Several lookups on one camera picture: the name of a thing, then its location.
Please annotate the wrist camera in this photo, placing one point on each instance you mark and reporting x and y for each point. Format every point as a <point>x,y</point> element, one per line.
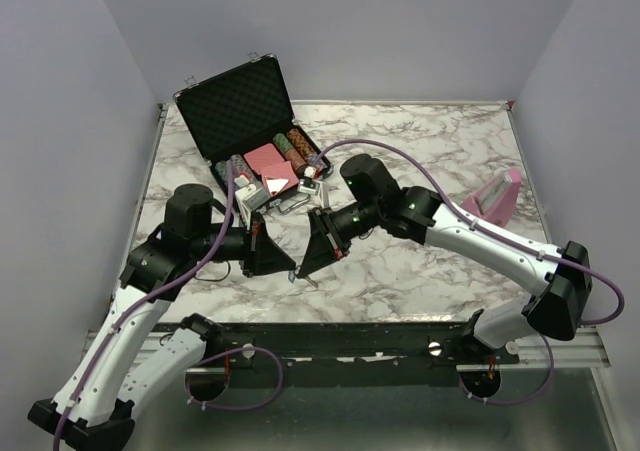
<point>250,196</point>
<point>308,184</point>

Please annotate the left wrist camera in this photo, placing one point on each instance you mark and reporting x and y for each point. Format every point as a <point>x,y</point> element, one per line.
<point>250,196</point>

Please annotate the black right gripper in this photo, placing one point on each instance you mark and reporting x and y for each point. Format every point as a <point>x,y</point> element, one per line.
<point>326,244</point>

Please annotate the pink metronome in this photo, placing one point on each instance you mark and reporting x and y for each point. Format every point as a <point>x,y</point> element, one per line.
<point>496,200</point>

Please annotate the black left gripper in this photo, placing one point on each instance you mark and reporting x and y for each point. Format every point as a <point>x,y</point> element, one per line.
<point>263,254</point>

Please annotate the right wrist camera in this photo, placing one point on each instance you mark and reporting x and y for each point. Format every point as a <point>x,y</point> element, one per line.
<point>308,184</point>

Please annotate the silver metal key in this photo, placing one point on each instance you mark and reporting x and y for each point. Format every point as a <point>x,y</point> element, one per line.
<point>311,281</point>

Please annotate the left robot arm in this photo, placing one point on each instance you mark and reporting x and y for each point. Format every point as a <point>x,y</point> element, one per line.
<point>98,406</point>

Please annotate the black poker chip case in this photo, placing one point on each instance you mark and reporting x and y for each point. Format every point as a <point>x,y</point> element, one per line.
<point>236,111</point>

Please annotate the red playing card deck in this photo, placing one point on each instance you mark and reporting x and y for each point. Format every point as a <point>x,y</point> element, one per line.
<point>269,163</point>

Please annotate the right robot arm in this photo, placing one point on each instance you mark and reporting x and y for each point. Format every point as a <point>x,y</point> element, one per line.
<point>554,278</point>

